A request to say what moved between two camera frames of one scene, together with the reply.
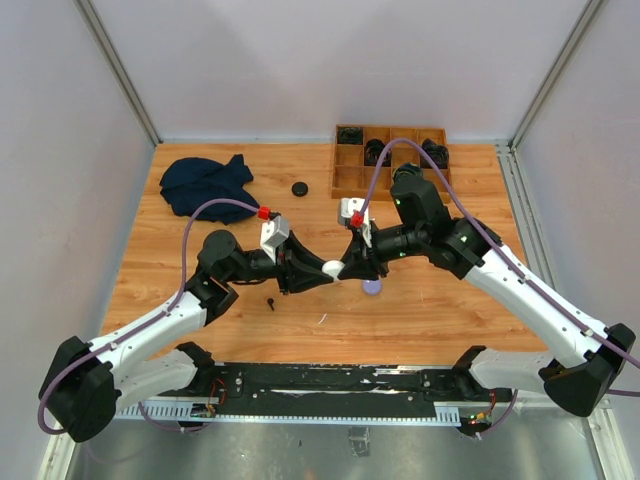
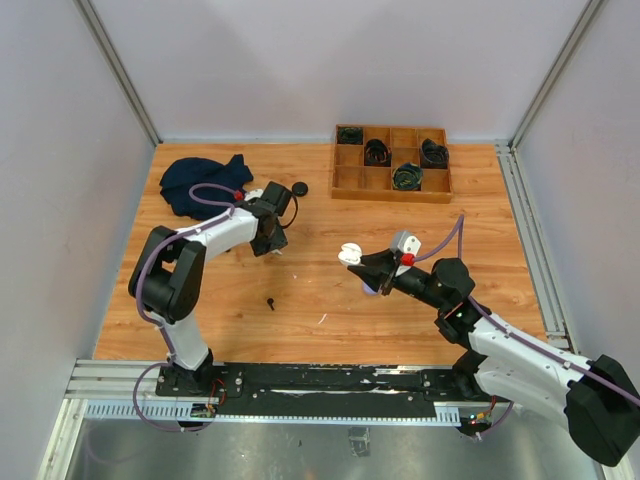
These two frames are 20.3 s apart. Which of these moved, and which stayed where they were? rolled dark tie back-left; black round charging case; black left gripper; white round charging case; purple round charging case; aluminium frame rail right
Moved: black left gripper; white round charging case
Stayed: black round charging case; rolled dark tie back-left; aluminium frame rail right; purple round charging case
